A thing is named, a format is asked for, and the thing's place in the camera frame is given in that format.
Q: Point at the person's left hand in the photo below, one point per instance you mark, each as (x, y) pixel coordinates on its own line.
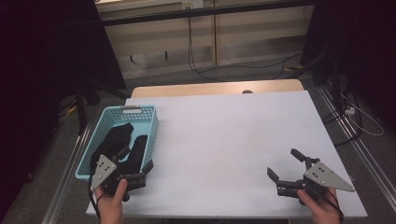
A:
(110, 208)

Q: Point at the beige cabinet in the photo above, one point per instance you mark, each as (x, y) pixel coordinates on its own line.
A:
(249, 37)

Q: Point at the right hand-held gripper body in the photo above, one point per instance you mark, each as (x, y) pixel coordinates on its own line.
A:
(323, 177)

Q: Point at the black pants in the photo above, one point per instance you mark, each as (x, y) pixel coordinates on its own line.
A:
(116, 137)

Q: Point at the black metal stand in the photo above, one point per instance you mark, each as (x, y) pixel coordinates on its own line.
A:
(335, 84)
(81, 115)

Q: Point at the black horizontal bar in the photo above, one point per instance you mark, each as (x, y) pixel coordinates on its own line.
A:
(202, 12)

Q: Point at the dark round table grommet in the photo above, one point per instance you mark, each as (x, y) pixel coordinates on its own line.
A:
(247, 91)

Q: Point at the aluminium floor rail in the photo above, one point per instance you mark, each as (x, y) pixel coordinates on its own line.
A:
(367, 155)
(67, 177)

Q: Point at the wooden table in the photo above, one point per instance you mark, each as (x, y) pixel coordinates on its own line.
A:
(186, 90)

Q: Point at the white plug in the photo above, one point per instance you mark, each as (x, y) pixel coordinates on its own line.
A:
(349, 111)

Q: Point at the person's right hand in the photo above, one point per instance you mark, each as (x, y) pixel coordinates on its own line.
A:
(323, 211)

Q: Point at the black curtain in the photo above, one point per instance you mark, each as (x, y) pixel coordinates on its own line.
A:
(367, 46)
(37, 62)

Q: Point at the light blue plastic basket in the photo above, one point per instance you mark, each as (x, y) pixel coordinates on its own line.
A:
(146, 119)

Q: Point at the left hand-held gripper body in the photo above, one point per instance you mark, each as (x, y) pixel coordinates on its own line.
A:
(104, 169)

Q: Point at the white wall socket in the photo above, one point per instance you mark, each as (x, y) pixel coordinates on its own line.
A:
(193, 3)

